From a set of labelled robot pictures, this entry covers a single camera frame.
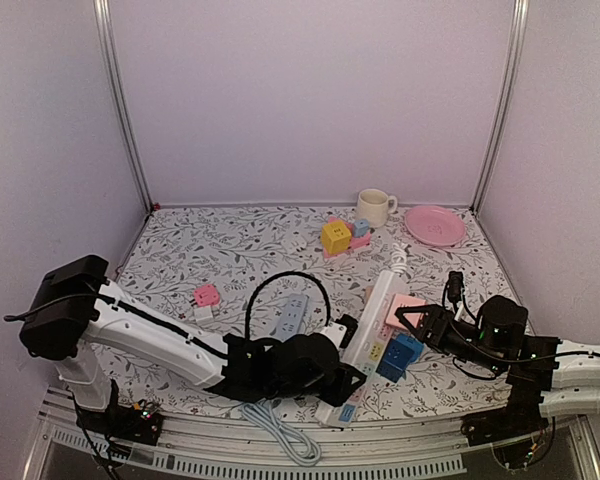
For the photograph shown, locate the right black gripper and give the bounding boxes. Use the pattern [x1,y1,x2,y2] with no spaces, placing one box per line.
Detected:
[398,303,507,373]

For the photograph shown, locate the white power strip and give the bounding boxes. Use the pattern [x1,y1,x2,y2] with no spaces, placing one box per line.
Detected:
[315,243,408,428]

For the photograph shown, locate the dark blue cube socket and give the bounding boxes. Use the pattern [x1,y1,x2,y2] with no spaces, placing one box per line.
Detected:
[376,333,424,383]

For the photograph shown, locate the pink cube socket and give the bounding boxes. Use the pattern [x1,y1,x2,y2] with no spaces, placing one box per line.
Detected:
[382,293,429,334]

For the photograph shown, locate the light blue power strip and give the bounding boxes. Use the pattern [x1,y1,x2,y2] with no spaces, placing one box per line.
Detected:
[240,294,322,467]

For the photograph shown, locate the pink plug adapter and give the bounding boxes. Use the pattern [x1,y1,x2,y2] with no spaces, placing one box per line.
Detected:
[193,284,220,307]

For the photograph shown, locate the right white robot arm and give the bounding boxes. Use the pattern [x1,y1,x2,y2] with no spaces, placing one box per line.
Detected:
[393,295,600,436]

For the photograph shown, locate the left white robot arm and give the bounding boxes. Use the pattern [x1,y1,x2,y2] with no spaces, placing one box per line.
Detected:
[4,255,367,407]

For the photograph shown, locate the yellow cube socket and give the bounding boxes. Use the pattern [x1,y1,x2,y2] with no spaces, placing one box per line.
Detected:
[321,220,352,255]

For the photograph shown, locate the pink plate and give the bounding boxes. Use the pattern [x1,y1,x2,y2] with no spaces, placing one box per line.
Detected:
[404,205,466,247]

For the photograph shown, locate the pink flat power strip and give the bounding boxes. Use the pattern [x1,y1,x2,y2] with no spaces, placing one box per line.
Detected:
[321,216,372,259]

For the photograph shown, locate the small light blue adapter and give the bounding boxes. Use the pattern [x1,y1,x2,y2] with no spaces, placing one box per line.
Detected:
[352,218,371,238]

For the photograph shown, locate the cream ceramic mug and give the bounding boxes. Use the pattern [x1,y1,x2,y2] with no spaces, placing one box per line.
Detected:
[355,188,398,229]

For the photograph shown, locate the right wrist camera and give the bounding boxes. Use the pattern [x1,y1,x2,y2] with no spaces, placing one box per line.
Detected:
[444,271,468,321]

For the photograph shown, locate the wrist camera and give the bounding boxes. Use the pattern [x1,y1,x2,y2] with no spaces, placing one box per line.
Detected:
[318,314,359,357]
[444,271,468,321]

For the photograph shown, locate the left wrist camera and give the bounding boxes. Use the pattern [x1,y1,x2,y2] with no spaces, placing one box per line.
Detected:
[318,314,359,357]

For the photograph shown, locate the front aluminium rail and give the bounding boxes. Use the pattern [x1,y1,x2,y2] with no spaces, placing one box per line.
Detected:
[24,389,600,479]

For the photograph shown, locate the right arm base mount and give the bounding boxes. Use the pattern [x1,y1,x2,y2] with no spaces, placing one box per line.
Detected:
[460,380,549,446]

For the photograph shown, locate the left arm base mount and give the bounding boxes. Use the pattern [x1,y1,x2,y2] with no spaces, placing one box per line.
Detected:
[75,380,164,446]

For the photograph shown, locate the right aluminium frame post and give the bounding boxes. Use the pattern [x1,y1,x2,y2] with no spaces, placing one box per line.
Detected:
[470,0,530,217]

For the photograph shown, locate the aluminium frame post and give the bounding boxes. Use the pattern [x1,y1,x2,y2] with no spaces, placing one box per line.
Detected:
[93,0,154,214]
[470,0,530,217]

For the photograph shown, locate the left aluminium frame post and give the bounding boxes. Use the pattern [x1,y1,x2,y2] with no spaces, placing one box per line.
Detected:
[93,0,154,214]

